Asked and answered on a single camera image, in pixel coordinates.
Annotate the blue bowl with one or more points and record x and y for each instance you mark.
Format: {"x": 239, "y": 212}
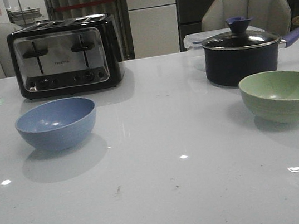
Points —
{"x": 58, "y": 124}

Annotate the green bowl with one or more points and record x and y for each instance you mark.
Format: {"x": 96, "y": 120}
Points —
{"x": 273, "y": 95}

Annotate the clear plastic food container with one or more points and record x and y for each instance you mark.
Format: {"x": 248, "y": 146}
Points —
{"x": 193, "y": 41}

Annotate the dark blue saucepan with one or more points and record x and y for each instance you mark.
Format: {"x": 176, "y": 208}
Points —
{"x": 228, "y": 68}

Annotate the white refrigerator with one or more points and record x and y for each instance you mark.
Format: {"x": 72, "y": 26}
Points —
{"x": 153, "y": 26}

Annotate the black chrome four-slot toaster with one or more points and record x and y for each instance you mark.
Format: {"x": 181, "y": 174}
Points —
{"x": 67, "y": 56}

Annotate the glass pot lid blue knob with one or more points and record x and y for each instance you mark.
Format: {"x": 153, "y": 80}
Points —
{"x": 239, "y": 37}

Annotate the beige chair right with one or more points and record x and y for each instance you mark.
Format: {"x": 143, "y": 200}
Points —
{"x": 270, "y": 15}

